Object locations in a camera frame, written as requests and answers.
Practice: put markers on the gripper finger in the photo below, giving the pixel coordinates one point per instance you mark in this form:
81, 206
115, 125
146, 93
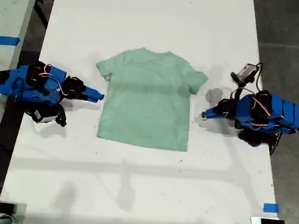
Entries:
211, 112
88, 99
93, 92
215, 118

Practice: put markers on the pale green T-shirt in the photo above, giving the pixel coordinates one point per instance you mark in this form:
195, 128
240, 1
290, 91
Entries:
145, 104

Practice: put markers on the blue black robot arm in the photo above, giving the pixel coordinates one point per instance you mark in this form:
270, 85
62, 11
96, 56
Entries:
275, 110
23, 82

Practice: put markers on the black metal strut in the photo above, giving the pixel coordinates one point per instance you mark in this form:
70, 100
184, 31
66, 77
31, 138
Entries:
42, 14

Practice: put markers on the long blue tape strip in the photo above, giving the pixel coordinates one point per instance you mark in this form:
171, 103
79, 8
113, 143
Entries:
4, 41

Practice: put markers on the white side table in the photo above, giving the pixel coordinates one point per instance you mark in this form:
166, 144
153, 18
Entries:
7, 9

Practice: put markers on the square blue tape patch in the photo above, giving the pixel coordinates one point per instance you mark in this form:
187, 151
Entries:
271, 208

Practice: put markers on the camera black stalk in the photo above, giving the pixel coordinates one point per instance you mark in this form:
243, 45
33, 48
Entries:
61, 116
236, 93

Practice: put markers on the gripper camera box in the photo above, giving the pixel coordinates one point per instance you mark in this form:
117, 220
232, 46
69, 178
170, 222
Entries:
246, 71
42, 116

